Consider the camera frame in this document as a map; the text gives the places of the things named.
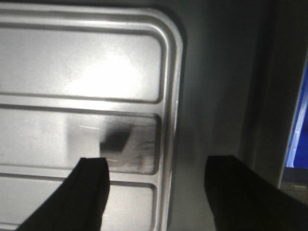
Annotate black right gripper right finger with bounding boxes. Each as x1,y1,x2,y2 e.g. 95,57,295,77
204,155,308,231

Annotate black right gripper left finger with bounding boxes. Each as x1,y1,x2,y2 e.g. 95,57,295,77
17,158,110,231

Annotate blue lower plastic crate right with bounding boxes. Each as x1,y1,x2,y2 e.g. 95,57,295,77
285,79,308,169

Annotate silver metal tray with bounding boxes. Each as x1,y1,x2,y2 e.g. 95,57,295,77
0,2,183,231

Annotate grey tray under silver tray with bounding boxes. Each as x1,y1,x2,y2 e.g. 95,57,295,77
153,0,276,231

